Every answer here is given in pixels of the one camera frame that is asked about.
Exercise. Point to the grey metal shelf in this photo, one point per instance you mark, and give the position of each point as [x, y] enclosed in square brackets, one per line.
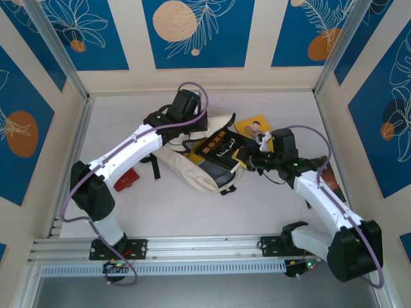
[205, 292]

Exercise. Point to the white right camera bracket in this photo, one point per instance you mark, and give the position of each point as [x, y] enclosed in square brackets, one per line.
[266, 142]

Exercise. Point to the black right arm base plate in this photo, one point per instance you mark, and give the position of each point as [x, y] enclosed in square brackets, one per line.
[269, 245]

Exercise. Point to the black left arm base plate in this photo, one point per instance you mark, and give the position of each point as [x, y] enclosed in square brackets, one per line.
[141, 248]

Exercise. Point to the dark book with orange glow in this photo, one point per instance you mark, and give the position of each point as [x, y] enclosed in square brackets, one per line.
[334, 184]

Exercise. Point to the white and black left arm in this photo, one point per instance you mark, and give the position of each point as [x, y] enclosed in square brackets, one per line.
[128, 150]

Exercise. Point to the black book with antler print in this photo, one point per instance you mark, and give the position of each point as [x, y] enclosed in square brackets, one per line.
[221, 147]

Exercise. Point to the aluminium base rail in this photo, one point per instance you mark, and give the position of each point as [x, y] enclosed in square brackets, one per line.
[199, 247]

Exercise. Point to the aluminium corner post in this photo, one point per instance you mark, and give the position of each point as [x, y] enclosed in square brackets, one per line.
[54, 41]
[350, 41]

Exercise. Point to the aluminium side rail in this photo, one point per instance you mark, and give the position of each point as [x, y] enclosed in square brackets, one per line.
[79, 141]
[322, 112]

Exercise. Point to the cream canvas backpack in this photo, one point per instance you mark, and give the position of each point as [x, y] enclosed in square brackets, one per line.
[192, 173]

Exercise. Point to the yellow book with man illustration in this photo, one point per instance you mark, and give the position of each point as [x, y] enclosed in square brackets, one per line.
[247, 126]

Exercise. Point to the small circuit board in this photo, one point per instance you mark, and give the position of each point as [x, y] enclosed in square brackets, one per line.
[112, 265]
[300, 266]

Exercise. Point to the red pencil case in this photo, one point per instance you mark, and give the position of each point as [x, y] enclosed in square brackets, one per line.
[126, 181]

